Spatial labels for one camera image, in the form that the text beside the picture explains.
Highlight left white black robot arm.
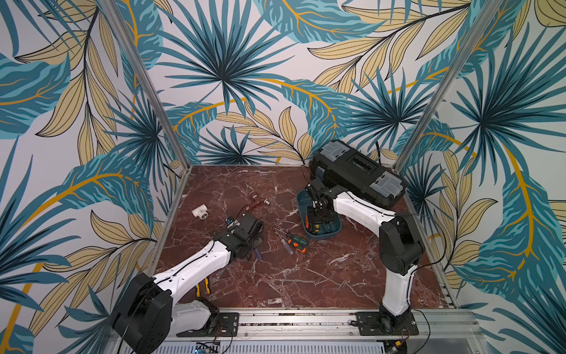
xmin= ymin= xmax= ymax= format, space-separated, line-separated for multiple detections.
xmin=111 ymin=213 xmax=264 ymax=353

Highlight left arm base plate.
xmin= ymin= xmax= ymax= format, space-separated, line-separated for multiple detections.
xmin=176 ymin=312 xmax=240 ymax=338

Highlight red clear handle screwdriver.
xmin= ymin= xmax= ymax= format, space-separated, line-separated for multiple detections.
xmin=245 ymin=199 xmax=271 ymax=212

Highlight aluminium corner post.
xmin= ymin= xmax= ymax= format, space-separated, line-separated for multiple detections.
xmin=394 ymin=0 xmax=503 ymax=172
xmin=100 ymin=0 xmax=191 ymax=173

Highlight black plastic toolbox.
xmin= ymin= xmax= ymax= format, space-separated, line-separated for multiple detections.
xmin=309 ymin=140 xmax=408 ymax=209

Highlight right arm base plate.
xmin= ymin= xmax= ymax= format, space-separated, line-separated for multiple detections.
xmin=349 ymin=311 xmax=419 ymax=336

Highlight right aluminium corner post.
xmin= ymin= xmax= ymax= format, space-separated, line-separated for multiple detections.
xmin=394 ymin=0 xmax=503 ymax=172

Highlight green orange ratchet screwdriver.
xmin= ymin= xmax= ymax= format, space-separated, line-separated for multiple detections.
xmin=275 ymin=229 xmax=309 ymax=255

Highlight white pipe tee fitting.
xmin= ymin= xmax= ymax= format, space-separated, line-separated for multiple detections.
xmin=192 ymin=204 xmax=209 ymax=220

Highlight yellow handle pliers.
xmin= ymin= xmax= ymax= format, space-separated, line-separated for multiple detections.
xmin=195 ymin=277 xmax=211 ymax=297

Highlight aluminium front rail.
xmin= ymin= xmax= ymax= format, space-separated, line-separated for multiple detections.
xmin=156 ymin=308 xmax=490 ymax=353

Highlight teal plastic storage box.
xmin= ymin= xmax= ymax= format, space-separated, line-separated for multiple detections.
xmin=296 ymin=190 xmax=343 ymax=240

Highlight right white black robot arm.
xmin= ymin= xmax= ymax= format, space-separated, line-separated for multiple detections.
xmin=305 ymin=178 xmax=425 ymax=334

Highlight left aluminium corner post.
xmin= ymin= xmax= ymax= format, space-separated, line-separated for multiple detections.
xmin=100 ymin=0 xmax=191 ymax=173

